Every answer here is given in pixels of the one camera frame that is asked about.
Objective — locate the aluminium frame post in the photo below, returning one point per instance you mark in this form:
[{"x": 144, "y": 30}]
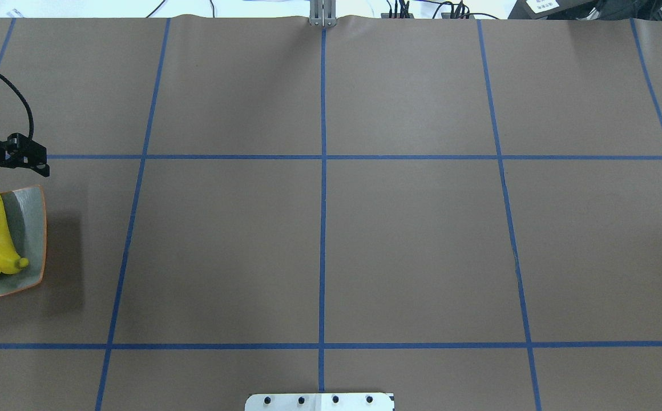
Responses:
[{"x": 322, "y": 13}]

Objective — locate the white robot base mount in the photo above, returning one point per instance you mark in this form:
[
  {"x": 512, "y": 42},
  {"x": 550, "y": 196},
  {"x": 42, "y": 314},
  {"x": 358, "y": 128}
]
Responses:
[{"x": 321, "y": 401}]

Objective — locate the black box with label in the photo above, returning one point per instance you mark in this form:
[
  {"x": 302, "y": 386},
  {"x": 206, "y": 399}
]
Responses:
[{"x": 555, "y": 10}]

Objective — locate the grey square plate orange rim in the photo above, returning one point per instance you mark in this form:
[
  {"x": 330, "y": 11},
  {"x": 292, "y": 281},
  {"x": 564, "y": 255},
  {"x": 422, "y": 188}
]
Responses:
[{"x": 25, "y": 211}]

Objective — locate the brown table mat blue grid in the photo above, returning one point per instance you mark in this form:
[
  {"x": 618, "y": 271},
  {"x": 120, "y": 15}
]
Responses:
[{"x": 467, "y": 215}]

